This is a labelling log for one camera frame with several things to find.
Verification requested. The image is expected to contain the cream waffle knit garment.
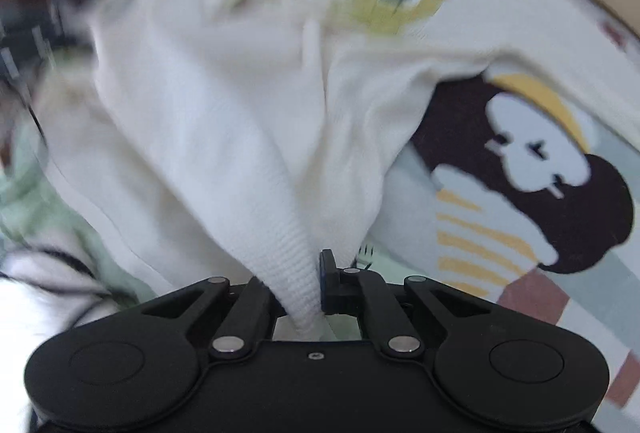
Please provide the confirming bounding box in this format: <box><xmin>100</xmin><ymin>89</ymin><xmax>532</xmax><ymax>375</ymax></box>
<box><xmin>40</xmin><ymin>0</ymin><xmax>639</xmax><ymax>331</ymax></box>

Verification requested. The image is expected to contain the light green garment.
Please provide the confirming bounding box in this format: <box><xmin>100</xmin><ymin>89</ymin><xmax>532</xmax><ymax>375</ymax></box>
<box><xmin>1</xmin><ymin>112</ymin><xmax>154</xmax><ymax>301</ymax></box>

